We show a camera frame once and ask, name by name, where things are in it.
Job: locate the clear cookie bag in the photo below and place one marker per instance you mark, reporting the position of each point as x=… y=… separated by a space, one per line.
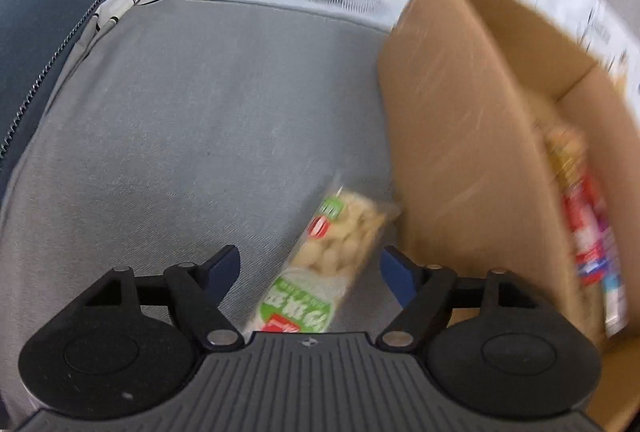
x=565 y=152

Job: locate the pale puffed snack packet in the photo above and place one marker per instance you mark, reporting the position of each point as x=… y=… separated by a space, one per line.
x=330 y=252

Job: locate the brown cardboard box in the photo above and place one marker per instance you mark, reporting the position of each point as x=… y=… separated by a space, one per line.
x=460 y=137

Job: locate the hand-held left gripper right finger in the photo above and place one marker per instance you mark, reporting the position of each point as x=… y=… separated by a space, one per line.
x=397 y=274

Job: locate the silver snack packet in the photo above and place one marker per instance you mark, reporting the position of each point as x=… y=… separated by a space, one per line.
x=616 y=307

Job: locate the red blue snack packet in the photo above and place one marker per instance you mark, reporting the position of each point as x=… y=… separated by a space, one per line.
x=585 y=237

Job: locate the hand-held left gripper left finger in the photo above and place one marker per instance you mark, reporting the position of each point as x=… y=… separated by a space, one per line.
x=222 y=269

